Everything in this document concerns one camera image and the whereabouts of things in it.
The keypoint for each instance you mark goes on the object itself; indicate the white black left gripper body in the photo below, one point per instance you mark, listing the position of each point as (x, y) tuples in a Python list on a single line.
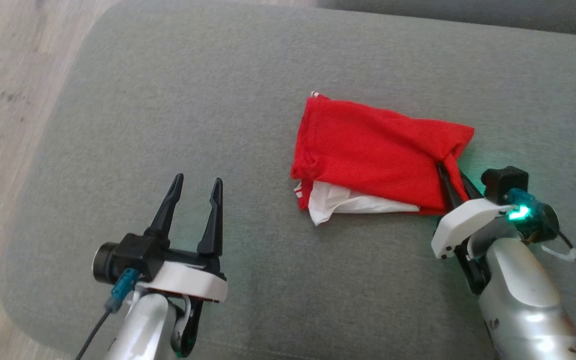
[(193, 282)]

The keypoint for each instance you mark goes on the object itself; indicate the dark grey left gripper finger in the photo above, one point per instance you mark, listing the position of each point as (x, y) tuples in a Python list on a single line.
[(165, 220), (212, 235)]

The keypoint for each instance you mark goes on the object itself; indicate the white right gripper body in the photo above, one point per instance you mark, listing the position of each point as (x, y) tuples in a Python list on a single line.
[(463, 222)]

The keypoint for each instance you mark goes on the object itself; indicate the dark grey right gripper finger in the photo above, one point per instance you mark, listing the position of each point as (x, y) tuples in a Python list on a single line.
[(452, 196), (470, 190)]

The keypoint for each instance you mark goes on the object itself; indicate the red jersey with black print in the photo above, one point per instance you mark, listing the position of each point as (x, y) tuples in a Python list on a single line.
[(378, 150)]

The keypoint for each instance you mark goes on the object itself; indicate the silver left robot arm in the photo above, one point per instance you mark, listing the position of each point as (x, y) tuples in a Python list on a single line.
[(140, 330)]

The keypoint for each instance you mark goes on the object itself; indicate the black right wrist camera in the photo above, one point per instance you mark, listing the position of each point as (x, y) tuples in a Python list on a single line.
[(505, 182)]

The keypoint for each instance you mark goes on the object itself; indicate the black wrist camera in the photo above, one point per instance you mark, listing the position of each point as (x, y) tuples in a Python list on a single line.
[(505, 182), (133, 255)]

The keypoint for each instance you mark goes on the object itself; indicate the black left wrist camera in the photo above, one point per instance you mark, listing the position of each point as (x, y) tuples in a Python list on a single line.
[(133, 255)]

